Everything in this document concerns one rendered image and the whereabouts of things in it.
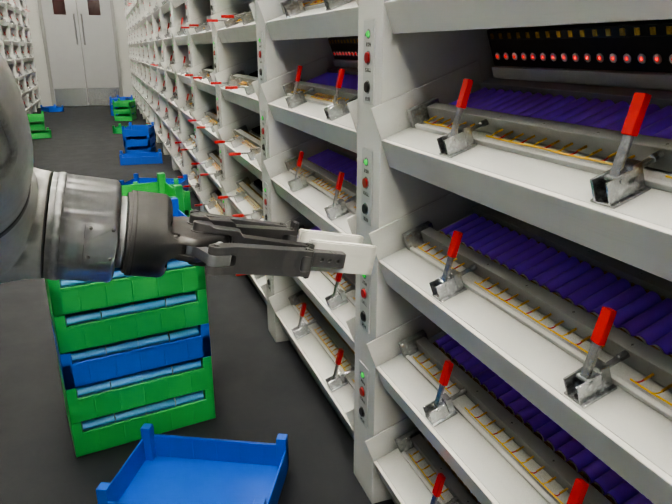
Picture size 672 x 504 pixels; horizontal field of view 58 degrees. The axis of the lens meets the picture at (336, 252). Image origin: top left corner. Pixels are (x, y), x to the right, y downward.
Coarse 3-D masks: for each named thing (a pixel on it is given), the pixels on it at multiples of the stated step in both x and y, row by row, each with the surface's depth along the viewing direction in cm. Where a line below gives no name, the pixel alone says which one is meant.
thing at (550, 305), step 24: (432, 240) 93; (480, 264) 81; (504, 288) 77; (528, 288) 72; (528, 312) 71; (552, 312) 68; (576, 312) 66; (624, 336) 60; (624, 360) 60; (648, 360) 56
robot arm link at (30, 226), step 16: (32, 176) 46; (48, 176) 48; (32, 192) 45; (48, 192) 47; (32, 208) 45; (16, 224) 43; (32, 224) 46; (0, 240) 42; (16, 240) 44; (32, 240) 46; (0, 256) 44; (16, 256) 45; (32, 256) 47; (0, 272) 46; (16, 272) 47; (32, 272) 48
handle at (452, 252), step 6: (456, 234) 79; (462, 234) 79; (456, 240) 79; (450, 246) 80; (456, 246) 80; (450, 252) 80; (456, 252) 80; (450, 258) 80; (450, 264) 80; (444, 270) 81; (444, 276) 81
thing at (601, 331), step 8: (600, 312) 56; (608, 312) 56; (616, 312) 56; (600, 320) 56; (608, 320) 56; (600, 328) 56; (608, 328) 56; (592, 336) 57; (600, 336) 56; (592, 344) 57; (600, 344) 56; (592, 352) 57; (592, 360) 57; (584, 368) 57; (592, 368) 57; (584, 376) 57; (592, 376) 57
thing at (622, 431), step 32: (416, 224) 98; (448, 224) 100; (384, 256) 97; (416, 256) 94; (416, 288) 86; (480, 288) 80; (448, 320) 79; (480, 320) 74; (512, 320) 72; (544, 320) 70; (480, 352) 73; (512, 352) 67; (544, 352) 65; (512, 384) 68; (544, 384) 61; (640, 384) 57; (576, 416) 57; (608, 416) 55; (640, 416) 54; (608, 448) 54; (640, 448) 51; (640, 480) 51
